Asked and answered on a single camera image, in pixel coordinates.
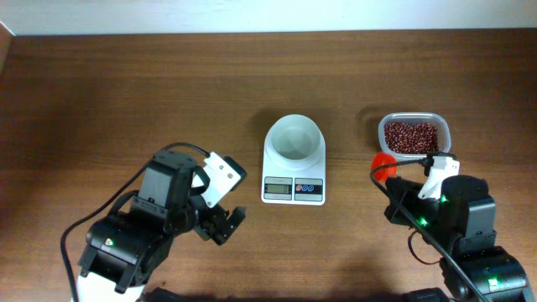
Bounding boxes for red plastic measuring scoop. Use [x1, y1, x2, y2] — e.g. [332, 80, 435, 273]
[371, 152, 397, 183]

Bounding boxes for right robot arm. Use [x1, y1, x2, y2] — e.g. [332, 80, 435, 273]
[386, 175, 535, 302]

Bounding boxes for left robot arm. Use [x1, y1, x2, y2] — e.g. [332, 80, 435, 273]
[75, 150, 247, 301]

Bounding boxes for white digital kitchen scale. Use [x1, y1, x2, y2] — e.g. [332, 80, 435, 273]
[260, 133, 326, 206]

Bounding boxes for red beans in container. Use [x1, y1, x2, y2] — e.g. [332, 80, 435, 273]
[383, 122, 439, 154]

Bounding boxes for clear plastic container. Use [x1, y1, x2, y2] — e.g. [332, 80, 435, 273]
[378, 112, 451, 160]

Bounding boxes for white round bowl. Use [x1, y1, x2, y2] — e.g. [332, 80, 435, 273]
[268, 114, 321, 161]

